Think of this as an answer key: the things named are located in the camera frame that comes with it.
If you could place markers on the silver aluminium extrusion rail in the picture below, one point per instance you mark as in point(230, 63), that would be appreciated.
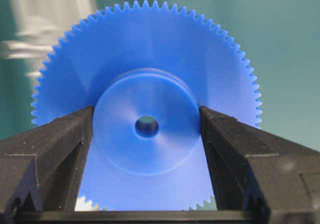
point(39, 22)

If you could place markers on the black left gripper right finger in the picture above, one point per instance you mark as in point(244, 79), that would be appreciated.
point(254, 170)

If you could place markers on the large blue plastic gear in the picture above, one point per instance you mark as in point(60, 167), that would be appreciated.
point(146, 69)

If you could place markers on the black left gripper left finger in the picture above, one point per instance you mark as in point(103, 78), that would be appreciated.
point(41, 169)

